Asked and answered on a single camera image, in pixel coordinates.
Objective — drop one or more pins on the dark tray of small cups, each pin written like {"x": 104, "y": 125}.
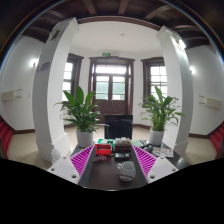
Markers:
{"x": 123, "y": 146}

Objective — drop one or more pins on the potted plant in white pot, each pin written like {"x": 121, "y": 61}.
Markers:
{"x": 82, "y": 115}
{"x": 160, "y": 113}

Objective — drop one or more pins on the dark-framed window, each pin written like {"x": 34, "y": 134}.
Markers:
{"x": 156, "y": 78}
{"x": 70, "y": 78}

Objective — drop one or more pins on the white ceramic mug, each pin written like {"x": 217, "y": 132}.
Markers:
{"x": 126, "y": 170}

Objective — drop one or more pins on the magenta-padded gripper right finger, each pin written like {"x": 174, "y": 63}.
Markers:
{"x": 145, "y": 160}

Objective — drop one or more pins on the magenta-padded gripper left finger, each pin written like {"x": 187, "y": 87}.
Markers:
{"x": 81, "y": 160}

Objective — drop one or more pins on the white wall radiator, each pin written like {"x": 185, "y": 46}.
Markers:
{"x": 210, "y": 102}
{"x": 10, "y": 95}

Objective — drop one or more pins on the red plastic box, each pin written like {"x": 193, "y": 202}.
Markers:
{"x": 103, "y": 149}

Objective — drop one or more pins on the small black flat device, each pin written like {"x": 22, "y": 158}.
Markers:
{"x": 122, "y": 156}

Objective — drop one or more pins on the green exit sign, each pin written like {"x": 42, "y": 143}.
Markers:
{"x": 106, "y": 53}

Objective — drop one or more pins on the green flat box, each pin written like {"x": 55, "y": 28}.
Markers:
{"x": 105, "y": 141}

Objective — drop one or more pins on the black office chair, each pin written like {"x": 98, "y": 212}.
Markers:
{"x": 118, "y": 126}

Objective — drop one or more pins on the printed magazine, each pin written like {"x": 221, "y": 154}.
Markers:
{"x": 163, "y": 152}

